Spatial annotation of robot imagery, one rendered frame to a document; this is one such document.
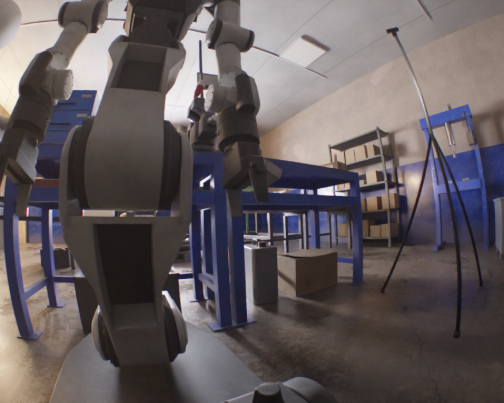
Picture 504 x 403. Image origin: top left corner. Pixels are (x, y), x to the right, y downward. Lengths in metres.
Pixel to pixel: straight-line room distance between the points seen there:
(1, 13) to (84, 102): 2.74
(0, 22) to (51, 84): 3.30
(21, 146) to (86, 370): 0.49
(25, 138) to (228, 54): 0.50
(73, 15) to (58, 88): 0.26
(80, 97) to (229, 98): 1.04
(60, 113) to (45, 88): 0.88
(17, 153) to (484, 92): 4.38
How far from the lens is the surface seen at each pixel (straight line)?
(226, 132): 0.45
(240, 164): 0.39
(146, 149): 0.30
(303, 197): 1.32
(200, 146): 1.05
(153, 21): 0.62
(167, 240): 0.32
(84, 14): 0.69
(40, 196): 1.07
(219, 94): 0.50
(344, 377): 0.81
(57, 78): 0.51
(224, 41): 0.68
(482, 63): 4.41
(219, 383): 0.53
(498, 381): 0.88
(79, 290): 1.15
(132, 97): 0.37
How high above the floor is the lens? 0.52
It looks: 5 degrees up
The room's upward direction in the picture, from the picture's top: 2 degrees counter-clockwise
